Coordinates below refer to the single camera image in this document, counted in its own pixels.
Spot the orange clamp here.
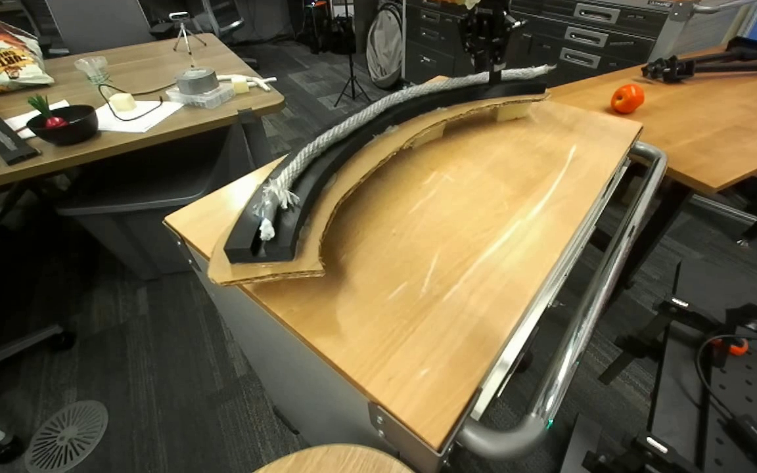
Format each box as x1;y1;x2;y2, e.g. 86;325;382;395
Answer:
709;334;755;363

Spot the black office chair base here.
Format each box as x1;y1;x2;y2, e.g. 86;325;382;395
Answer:
0;285;78;467

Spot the round white fan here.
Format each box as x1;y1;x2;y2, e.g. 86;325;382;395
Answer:
362;2;408;88

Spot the dark drawer cabinet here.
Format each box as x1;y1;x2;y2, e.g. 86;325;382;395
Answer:
402;0;691;88

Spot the black curved rail object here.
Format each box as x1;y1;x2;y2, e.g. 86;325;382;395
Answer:
220;73;549;262

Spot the black tripod lying flat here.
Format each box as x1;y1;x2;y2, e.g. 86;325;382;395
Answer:
638;45;757;86

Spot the small cream round object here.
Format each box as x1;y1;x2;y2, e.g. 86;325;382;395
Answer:
109;88;139;116

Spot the round wooden stool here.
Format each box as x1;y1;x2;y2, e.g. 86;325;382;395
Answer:
252;441;419;473

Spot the grey office chair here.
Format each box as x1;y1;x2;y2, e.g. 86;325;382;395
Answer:
39;0;156;56

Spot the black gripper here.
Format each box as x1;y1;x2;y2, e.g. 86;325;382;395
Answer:
454;2;530;86

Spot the silver metal cart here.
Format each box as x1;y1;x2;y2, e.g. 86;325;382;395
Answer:
164;94;671;473

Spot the white paper sheet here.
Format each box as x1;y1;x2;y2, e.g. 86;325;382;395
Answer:
92;98;190;137

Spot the white braided rope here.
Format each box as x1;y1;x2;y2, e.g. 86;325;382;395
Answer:
251;59;559;247

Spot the perforated metal breadboard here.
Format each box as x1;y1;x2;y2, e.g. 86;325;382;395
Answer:
559;349;757;473

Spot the crumpled clear plastic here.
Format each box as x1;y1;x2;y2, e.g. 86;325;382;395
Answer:
74;56;114;86

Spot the small tabletop tripod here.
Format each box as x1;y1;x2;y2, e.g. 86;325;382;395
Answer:
165;8;211;57

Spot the black bowl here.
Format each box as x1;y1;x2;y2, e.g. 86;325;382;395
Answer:
27;103;103;146

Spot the small orange fruit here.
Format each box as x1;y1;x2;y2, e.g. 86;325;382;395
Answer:
608;82;650;119

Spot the wooden office desk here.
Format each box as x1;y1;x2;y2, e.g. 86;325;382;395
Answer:
545;46;757;253

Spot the round perforated floor disc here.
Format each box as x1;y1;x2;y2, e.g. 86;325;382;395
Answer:
25;400;110;473

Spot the black floor tripod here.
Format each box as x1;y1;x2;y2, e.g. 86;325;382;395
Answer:
335;0;377;109

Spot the open chip bag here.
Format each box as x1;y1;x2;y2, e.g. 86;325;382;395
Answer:
0;19;57;98

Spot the light wooden board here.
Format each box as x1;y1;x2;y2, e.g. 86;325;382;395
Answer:
0;32;287;284

